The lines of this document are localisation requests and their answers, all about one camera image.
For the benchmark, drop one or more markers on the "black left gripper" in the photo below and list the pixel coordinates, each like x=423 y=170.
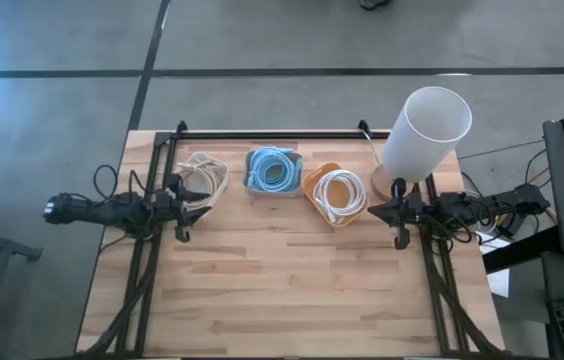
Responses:
x=178 y=220

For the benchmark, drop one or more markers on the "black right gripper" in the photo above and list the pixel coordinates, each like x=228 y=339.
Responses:
x=404 y=215

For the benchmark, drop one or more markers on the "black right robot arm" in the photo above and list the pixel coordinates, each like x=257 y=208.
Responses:
x=462 y=207

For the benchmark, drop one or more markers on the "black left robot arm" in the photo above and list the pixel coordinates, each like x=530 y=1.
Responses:
x=102 y=212

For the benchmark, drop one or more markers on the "white plastic bin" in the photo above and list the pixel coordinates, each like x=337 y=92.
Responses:
x=202 y=186

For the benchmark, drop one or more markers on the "orange plastic bin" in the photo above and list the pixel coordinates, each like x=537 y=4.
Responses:
x=312 y=192

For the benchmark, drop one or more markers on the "white shade table lamp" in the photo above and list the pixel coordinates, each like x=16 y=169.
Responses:
x=427 y=140

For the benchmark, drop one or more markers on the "black support bar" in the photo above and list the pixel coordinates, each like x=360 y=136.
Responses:
x=517 y=252

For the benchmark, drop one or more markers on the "black floor stand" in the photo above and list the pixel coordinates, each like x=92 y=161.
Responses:
x=2 y=246

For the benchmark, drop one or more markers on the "person's foot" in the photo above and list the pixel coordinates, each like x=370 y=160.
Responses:
x=374 y=4

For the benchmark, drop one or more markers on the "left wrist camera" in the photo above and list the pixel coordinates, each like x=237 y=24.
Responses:
x=164 y=201

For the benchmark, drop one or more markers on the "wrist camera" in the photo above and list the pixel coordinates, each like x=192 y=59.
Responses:
x=164 y=201
x=417 y=206

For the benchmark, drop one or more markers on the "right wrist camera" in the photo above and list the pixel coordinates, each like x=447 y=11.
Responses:
x=417 y=206

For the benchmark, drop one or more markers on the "black metal rig frame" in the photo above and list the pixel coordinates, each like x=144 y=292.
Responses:
x=262 y=135

